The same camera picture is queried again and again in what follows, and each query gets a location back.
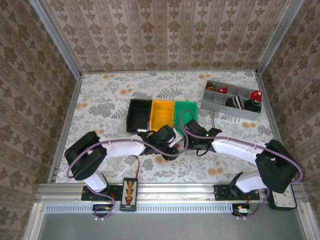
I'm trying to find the small connector board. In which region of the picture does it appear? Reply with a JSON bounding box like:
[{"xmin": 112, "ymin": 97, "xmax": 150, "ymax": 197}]
[
  {"xmin": 92, "ymin": 204, "xmax": 113, "ymax": 217},
  {"xmin": 232, "ymin": 203, "xmax": 253, "ymax": 216}
]

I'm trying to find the slotted grey cable duct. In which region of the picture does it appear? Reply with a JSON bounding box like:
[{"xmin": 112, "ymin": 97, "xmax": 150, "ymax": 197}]
[{"xmin": 44, "ymin": 203, "xmax": 251, "ymax": 214}]

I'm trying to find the striped black white knit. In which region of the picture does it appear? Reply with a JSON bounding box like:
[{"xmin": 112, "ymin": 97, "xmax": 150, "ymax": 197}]
[{"xmin": 224, "ymin": 96, "xmax": 247, "ymax": 110}]

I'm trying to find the aluminium frame post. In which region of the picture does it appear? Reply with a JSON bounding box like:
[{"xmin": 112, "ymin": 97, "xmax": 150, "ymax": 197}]
[
  {"xmin": 29, "ymin": 0, "xmax": 84, "ymax": 79},
  {"xmin": 254, "ymin": 0, "xmax": 305, "ymax": 74}
]

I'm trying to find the yellow plastic bin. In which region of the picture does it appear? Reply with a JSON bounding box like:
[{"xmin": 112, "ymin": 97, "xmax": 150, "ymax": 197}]
[{"xmin": 149, "ymin": 99, "xmax": 176, "ymax": 132}]

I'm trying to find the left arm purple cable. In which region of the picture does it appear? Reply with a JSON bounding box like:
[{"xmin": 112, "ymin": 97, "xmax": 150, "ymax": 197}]
[{"xmin": 66, "ymin": 136, "xmax": 190, "ymax": 222}]

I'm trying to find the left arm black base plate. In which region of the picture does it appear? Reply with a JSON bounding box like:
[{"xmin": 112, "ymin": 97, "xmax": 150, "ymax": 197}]
[{"xmin": 81, "ymin": 184, "xmax": 116, "ymax": 202}]

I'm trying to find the red black power wire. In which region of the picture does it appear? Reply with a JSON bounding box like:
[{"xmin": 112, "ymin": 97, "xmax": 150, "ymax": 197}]
[{"xmin": 133, "ymin": 154, "xmax": 141, "ymax": 180}]

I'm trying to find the black power distribution board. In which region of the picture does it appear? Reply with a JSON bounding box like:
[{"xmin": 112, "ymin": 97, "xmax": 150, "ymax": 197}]
[{"xmin": 119, "ymin": 177, "xmax": 140, "ymax": 212}]

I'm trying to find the large red mushroom toy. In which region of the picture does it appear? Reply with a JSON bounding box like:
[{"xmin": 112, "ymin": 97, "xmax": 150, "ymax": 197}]
[{"xmin": 249, "ymin": 89, "xmax": 263, "ymax": 101}]

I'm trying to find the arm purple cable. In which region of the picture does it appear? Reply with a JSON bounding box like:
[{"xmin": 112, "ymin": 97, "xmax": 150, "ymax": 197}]
[
  {"xmin": 178, "ymin": 109, "xmax": 305, "ymax": 221},
  {"xmin": 66, "ymin": 136, "xmax": 190, "ymax": 222}
]

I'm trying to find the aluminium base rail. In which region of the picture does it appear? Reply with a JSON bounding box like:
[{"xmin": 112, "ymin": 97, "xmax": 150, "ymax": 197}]
[{"xmin": 34, "ymin": 182, "xmax": 308, "ymax": 204}]

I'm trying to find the black box with white face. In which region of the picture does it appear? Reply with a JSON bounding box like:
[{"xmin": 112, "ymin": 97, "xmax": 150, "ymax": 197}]
[{"xmin": 268, "ymin": 184, "xmax": 298, "ymax": 211}]

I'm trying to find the floral table cloth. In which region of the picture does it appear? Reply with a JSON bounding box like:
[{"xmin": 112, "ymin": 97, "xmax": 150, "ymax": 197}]
[{"xmin": 53, "ymin": 71, "xmax": 285, "ymax": 185}]

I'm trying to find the black fabric item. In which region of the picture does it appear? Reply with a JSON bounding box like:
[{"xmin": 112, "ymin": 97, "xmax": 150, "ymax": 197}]
[{"xmin": 244, "ymin": 99, "xmax": 262, "ymax": 112}]

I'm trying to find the black plastic bin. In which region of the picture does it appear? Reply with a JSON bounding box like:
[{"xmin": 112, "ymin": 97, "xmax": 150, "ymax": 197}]
[{"xmin": 126, "ymin": 98, "xmax": 153, "ymax": 133}]

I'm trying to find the grey compartment organizer tray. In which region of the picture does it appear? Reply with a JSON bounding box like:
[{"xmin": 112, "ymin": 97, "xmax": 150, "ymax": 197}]
[{"xmin": 201, "ymin": 79, "xmax": 263, "ymax": 121}]

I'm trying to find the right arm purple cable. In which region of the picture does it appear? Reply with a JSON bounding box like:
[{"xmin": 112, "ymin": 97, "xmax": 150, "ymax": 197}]
[{"xmin": 178, "ymin": 109, "xmax": 305, "ymax": 221}]

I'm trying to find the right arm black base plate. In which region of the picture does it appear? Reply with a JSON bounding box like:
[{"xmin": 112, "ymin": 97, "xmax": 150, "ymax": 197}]
[{"xmin": 213, "ymin": 183, "xmax": 261, "ymax": 201}]

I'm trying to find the green plastic bin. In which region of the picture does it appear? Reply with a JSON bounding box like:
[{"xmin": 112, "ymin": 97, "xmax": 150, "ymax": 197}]
[{"xmin": 173, "ymin": 100, "xmax": 200, "ymax": 126}]

